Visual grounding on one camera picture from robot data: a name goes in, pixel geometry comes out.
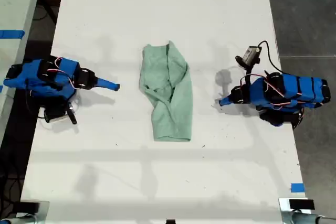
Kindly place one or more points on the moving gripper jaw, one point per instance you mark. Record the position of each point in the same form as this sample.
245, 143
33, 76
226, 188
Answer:
107, 84
225, 101

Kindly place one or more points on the pale green T-shirt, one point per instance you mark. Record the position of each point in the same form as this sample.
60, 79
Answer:
170, 98

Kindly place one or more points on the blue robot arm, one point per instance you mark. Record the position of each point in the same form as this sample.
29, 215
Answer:
302, 90
31, 78

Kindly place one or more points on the long blue tape strip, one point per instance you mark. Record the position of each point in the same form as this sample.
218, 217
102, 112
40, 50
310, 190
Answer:
11, 34

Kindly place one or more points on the white side table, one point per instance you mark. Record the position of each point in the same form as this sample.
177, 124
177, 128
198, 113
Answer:
15, 3

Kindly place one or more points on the square blue tape piece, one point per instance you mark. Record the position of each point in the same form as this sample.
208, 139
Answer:
297, 187

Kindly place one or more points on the small black clip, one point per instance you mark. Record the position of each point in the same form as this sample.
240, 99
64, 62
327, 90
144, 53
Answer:
170, 222

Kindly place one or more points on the grey metal pipe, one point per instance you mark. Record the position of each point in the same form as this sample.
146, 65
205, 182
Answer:
23, 220
305, 219

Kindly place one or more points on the black camera stalk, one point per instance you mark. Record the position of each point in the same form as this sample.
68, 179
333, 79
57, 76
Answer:
242, 62
72, 115

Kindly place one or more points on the silver camera box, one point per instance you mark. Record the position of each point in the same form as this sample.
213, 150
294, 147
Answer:
250, 54

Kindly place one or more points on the black camera box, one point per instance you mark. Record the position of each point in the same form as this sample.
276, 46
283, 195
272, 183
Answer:
53, 115

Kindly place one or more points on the metal table bracket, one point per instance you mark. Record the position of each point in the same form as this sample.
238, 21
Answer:
44, 211
284, 209

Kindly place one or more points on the black pad on bracket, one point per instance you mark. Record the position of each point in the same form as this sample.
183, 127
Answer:
29, 207
302, 204

